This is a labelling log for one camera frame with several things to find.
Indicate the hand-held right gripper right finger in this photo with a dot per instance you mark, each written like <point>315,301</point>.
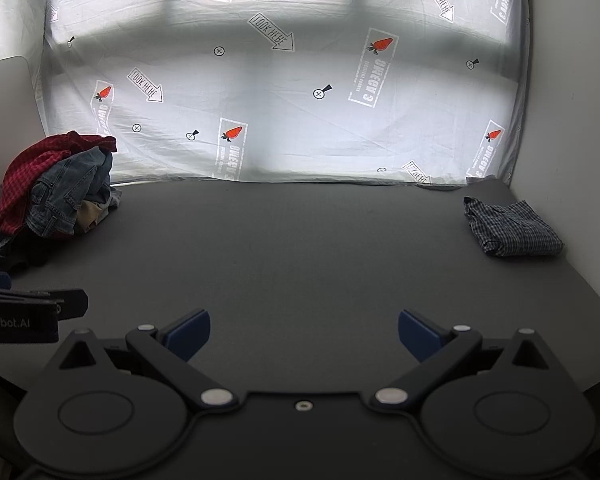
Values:
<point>420,334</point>

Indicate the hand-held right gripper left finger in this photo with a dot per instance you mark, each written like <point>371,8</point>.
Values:
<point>189,332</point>

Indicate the red checked shirt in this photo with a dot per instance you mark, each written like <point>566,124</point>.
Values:
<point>27,175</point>

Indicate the dark blue garment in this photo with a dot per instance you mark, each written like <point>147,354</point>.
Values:
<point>2,250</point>

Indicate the tan garment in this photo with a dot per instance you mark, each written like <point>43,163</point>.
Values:
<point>91,215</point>

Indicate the blue denim jeans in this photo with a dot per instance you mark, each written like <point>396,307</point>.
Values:
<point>67,190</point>

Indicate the grey mat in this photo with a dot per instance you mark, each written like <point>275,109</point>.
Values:
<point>290,260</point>

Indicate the folded blue checked shirt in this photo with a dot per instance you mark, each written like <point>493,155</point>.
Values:
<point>512,230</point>

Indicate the white printed sheet backdrop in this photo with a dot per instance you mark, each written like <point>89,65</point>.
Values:
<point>280,85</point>

